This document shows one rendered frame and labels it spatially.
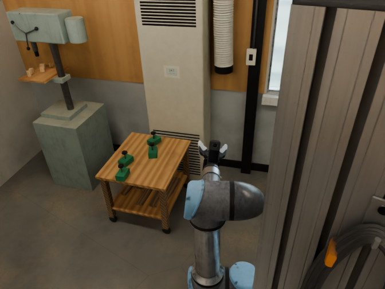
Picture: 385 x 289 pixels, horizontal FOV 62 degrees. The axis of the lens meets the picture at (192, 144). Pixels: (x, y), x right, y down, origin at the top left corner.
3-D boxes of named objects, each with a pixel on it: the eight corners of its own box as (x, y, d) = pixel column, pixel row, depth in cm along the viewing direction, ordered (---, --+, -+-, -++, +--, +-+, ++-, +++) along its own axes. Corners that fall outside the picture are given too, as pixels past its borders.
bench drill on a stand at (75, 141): (76, 155, 358) (32, 3, 268) (126, 163, 342) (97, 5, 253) (48, 182, 320) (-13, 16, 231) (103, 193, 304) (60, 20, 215)
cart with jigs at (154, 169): (138, 176, 324) (130, 121, 288) (192, 186, 310) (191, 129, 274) (106, 224, 273) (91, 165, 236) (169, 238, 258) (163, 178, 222)
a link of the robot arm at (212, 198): (228, 308, 117) (235, 200, 87) (187, 306, 119) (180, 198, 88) (227, 278, 127) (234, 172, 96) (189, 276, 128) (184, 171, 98)
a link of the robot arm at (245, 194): (274, 179, 90) (253, 193, 137) (234, 178, 91) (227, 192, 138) (275, 222, 87) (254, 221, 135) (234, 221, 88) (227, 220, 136)
